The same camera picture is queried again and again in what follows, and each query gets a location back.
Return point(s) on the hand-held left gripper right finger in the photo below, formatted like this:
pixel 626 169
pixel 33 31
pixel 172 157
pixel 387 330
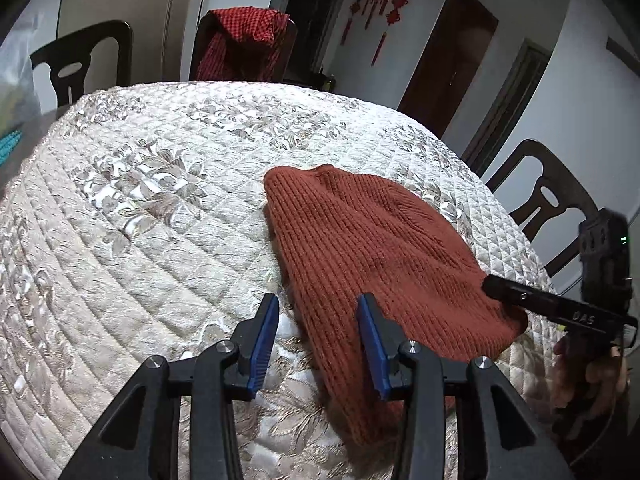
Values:
pixel 372 347

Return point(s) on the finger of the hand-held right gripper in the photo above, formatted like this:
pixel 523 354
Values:
pixel 515 294

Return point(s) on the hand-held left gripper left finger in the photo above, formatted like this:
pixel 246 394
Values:
pixel 262 342

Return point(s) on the rust ribbed knit sweater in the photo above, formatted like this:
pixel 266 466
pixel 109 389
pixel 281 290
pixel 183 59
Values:
pixel 375 240

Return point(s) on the person's right hand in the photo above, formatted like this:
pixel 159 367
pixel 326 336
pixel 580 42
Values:
pixel 597 375

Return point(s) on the dark wooden chair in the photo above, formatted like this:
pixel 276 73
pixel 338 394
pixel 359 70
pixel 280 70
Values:
pixel 117 50
pixel 292 55
pixel 560 180

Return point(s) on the cream quilted floral tablecloth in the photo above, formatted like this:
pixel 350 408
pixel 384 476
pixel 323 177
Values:
pixel 150 210

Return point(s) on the grey framed door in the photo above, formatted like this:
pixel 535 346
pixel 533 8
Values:
pixel 510 105

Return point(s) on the brown wooden door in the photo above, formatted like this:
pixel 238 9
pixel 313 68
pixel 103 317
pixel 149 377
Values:
pixel 450 60

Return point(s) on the red checked cloth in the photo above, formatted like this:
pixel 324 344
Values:
pixel 235 35

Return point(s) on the teal plastic item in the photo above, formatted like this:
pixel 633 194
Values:
pixel 10 147

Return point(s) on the white plastic bag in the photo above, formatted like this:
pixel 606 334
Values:
pixel 20 85

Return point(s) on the grey-brown refrigerator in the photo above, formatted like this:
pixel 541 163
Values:
pixel 150 0

